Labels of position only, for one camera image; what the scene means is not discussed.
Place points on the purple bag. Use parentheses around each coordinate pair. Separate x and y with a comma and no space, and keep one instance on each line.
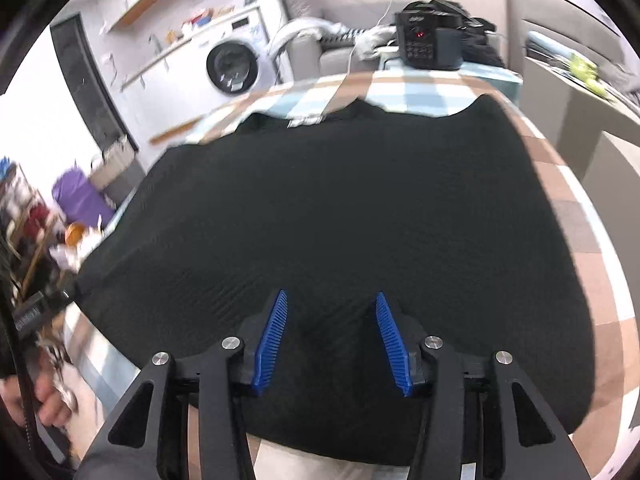
(80,195)

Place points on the person's left hand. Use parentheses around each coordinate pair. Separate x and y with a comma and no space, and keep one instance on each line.
(52,402)

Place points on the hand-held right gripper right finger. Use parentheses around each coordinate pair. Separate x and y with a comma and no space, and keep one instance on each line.
(395,345)

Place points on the grey crumpled cloth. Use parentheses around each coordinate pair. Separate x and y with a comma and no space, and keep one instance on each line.
(372,40)

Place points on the grey side table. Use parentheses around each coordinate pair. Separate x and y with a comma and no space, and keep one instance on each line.
(550,105)

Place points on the black white patterned cushion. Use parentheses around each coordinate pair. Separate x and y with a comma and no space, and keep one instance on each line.
(342,37)

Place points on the checked tablecloth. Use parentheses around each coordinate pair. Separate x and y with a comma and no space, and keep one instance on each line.
(415,92)

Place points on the black pressure cooker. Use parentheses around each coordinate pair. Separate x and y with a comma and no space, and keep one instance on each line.
(430,45)

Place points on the cluttered metal storage rack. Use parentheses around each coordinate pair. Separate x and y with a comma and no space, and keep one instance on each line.
(30,220)

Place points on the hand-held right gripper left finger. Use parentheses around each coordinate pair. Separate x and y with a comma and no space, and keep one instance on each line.
(270,345)

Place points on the black glass door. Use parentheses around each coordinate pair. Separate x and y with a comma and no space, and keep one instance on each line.
(85,90)

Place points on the striped laundry basket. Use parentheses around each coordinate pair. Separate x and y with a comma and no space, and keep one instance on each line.
(117,170)

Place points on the black knit garment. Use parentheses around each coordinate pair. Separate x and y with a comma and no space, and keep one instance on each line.
(325,200)

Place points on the grey sofa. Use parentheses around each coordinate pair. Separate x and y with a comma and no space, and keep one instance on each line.
(335,62)

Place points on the white grey hoodie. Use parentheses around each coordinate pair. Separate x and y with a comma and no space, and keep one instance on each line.
(300,27)

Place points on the white washing machine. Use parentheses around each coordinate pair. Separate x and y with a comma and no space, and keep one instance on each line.
(235,65)

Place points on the white kitchen counter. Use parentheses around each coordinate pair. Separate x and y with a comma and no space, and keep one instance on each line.
(165,85)

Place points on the person's left forearm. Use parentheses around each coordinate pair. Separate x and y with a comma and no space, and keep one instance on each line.
(35,455)

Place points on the green plush toy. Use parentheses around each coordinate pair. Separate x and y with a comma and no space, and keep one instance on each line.
(585,67)

